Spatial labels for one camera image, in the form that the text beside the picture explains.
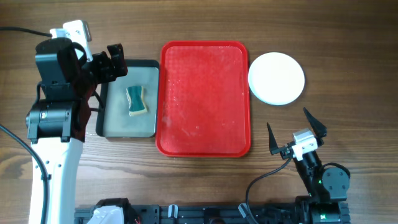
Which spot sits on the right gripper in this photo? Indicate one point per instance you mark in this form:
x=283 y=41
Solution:
x=318 y=130

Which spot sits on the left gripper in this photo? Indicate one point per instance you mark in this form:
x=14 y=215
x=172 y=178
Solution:
x=108 y=73

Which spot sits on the green and yellow sponge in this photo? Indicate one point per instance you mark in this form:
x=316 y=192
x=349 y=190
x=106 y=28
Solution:
x=135 y=97

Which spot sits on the white plate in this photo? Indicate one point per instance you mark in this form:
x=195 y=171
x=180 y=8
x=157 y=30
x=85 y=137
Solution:
x=276 y=78

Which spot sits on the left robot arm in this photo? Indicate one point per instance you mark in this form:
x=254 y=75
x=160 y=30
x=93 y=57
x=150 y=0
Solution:
x=56 y=122

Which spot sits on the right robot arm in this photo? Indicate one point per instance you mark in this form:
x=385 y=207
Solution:
x=326 y=184

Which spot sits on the black water tray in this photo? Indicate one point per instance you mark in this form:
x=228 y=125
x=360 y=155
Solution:
x=114 y=121

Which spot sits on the red plastic tray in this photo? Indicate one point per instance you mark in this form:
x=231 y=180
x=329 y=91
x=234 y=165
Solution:
x=203 y=103

